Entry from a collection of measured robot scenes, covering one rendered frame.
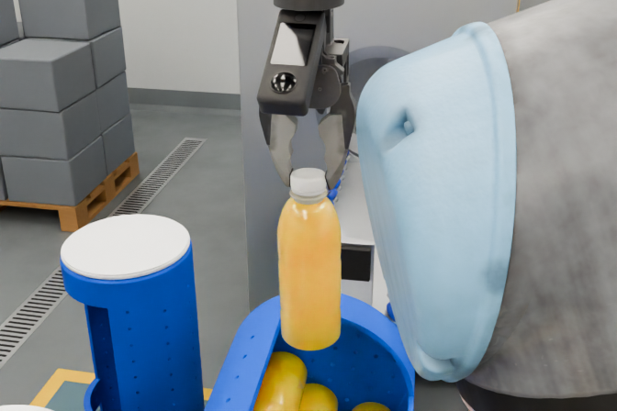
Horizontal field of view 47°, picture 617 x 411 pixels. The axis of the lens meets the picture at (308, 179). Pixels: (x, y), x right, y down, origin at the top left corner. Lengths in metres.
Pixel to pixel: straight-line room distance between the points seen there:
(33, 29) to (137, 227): 2.59
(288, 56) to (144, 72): 5.12
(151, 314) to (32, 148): 2.43
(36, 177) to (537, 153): 3.80
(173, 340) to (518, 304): 1.44
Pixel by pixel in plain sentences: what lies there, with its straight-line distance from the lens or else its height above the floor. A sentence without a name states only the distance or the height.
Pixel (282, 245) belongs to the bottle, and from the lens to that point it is 0.79.
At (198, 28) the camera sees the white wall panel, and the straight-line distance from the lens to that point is 5.54.
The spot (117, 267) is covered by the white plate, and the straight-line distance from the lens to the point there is 1.54.
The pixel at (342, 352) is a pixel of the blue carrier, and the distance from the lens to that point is 1.11.
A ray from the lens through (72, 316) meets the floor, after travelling 3.31.
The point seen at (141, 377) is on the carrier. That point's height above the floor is 0.78.
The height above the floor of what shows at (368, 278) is 1.01.
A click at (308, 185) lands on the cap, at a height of 1.49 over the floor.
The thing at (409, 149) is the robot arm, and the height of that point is 1.73.
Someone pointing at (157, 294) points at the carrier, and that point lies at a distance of 1.55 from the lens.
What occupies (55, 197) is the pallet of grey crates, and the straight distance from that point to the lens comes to 3.97.
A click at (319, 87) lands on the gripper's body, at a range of 0.73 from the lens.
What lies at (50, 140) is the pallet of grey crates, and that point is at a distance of 3.84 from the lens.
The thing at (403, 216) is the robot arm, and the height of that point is 1.71.
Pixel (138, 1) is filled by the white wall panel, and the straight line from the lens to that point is 5.67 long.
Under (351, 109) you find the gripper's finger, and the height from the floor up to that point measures 1.58.
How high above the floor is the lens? 1.81
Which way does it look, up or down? 24 degrees down
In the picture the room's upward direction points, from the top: straight up
